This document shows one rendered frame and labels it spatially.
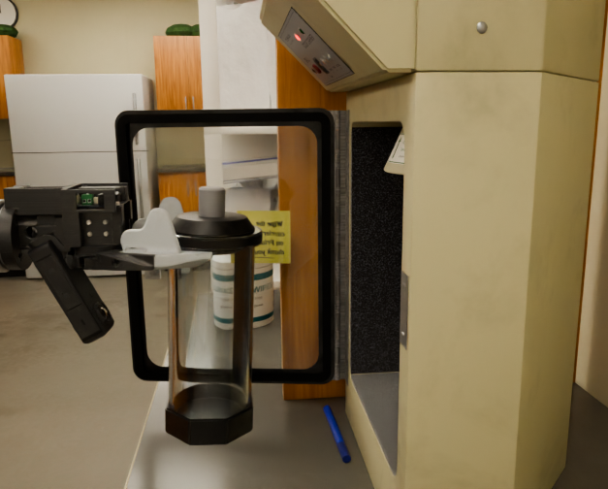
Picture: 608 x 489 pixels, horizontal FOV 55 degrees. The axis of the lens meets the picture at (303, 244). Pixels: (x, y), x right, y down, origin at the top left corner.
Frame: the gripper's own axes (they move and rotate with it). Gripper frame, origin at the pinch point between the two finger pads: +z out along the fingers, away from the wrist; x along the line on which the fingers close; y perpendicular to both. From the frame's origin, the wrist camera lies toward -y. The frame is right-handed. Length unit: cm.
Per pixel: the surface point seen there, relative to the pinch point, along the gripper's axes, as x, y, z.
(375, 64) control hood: -12.6, 18.3, 15.0
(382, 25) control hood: -13.5, 21.2, 15.3
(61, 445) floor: 182, -124, -77
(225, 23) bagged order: 130, 44, 0
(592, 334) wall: 25, -21, 62
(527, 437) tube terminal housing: -11.1, -17.3, 31.8
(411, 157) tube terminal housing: -12.9, 10.6, 18.3
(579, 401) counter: 18, -29, 56
